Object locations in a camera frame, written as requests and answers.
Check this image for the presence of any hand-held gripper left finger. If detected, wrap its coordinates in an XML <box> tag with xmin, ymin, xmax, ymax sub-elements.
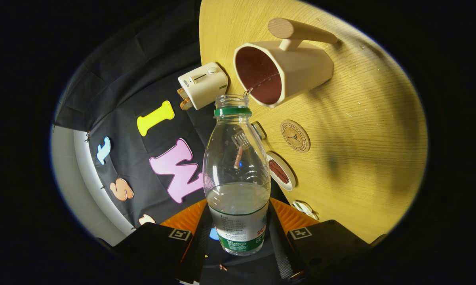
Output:
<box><xmin>113</xmin><ymin>199</ymin><xmax>213</xmax><ymax>283</ymax></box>

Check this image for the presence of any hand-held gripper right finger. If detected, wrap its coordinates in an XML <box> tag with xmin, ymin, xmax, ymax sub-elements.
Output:
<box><xmin>268</xmin><ymin>198</ymin><xmax>371</xmax><ymax>281</ymax></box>

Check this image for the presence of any clear plastic juice bottle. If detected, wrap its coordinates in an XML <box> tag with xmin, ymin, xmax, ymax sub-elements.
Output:
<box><xmin>202</xmin><ymin>94</ymin><xmax>271</xmax><ymax>257</ymax></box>

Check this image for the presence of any round cork coaster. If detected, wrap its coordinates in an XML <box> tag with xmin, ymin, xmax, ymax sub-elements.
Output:
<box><xmin>280</xmin><ymin>120</ymin><xmax>311</xmax><ymax>153</ymax></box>

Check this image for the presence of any beige cup with wooden handle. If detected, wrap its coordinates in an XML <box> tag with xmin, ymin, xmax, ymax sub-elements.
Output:
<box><xmin>233</xmin><ymin>17</ymin><xmax>339</xmax><ymax>108</ymax></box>

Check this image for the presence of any white divided condiment dish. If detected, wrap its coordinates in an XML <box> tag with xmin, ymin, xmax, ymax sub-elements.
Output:
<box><xmin>292</xmin><ymin>201</ymin><xmax>319</xmax><ymax>220</ymax></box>

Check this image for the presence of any white round plate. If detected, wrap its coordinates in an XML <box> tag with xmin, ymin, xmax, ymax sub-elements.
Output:
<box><xmin>267</xmin><ymin>152</ymin><xmax>296</xmax><ymax>192</ymax></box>

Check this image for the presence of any brown meat patty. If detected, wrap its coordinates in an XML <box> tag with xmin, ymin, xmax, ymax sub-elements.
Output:
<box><xmin>268</xmin><ymin>159</ymin><xmax>290</xmax><ymax>184</ymax></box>

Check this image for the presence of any wooden table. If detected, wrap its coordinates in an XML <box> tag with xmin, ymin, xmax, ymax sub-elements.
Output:
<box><xmin>198</xmin><ymin>0</ymin><xmax>428</xmax><ymax>244</ymax></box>

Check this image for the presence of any white toaster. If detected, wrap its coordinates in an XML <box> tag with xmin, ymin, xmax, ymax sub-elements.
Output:
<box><xmin>177</xmin><ymin>62</ymin><xmax>229</xmax><ymax>110</ymax></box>

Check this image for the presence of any black backdrop cloth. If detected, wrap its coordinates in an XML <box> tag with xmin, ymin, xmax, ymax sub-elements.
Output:
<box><xmin>54</xmin><ymin>0</ymin><xmax>290</xmax><ymax>285</ymax></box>

